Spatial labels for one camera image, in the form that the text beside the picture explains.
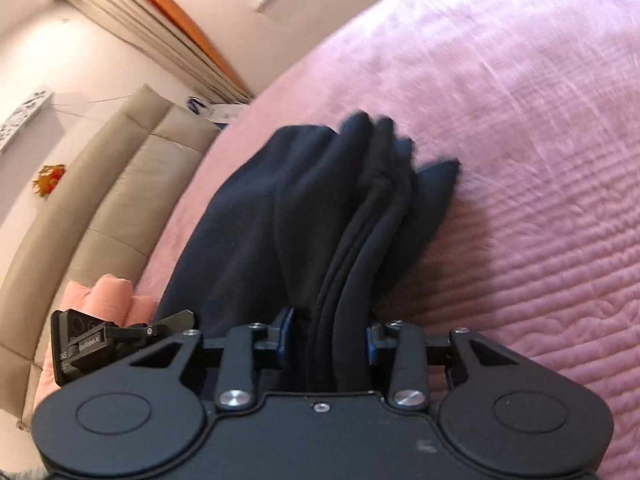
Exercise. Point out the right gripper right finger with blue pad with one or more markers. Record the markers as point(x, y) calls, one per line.
point(398, 364)

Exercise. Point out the navy striped hooded jacket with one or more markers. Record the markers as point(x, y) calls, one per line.
point(322, 220)

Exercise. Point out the left beige orange curtain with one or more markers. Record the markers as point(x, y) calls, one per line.
point(161, 30)

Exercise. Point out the pink quilted bedspread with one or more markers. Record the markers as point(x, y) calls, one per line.
point(539, 100)

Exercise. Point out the beige padded headboard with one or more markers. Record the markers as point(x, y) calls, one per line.
point(105, 217)

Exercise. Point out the white bedside items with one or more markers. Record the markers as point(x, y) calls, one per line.
point(220, 114)

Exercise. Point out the red orange wall decoration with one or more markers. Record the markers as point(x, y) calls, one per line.
point(47, 179)

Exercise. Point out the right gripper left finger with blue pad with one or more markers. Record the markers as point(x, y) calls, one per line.
point(254, 358)

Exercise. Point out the white wall picture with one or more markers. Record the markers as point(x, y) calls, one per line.
point(22, 116)

